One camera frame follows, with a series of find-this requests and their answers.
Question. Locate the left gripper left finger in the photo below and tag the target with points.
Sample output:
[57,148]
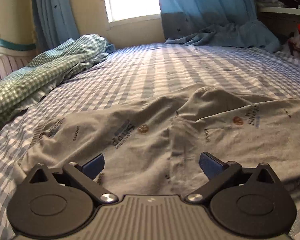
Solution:
[70,184]

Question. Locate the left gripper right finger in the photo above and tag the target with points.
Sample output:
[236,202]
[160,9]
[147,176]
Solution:
[231,183]

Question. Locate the grey printed pants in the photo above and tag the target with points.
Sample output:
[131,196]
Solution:
[153,146]

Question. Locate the green checked duvet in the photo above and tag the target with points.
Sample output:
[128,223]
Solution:
[25,87]

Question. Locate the blue white checked bedsheet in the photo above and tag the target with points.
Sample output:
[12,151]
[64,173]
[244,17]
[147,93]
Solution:
[141,72]

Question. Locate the teal trimmed headboard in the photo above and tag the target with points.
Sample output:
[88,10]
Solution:
[18,50]

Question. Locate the blue left curtain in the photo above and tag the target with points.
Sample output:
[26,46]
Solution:
[54,23]

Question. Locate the blue star curtain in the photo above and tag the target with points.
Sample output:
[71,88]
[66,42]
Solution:
[227,23]

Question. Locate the window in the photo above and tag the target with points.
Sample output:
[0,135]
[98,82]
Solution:
[120,12]

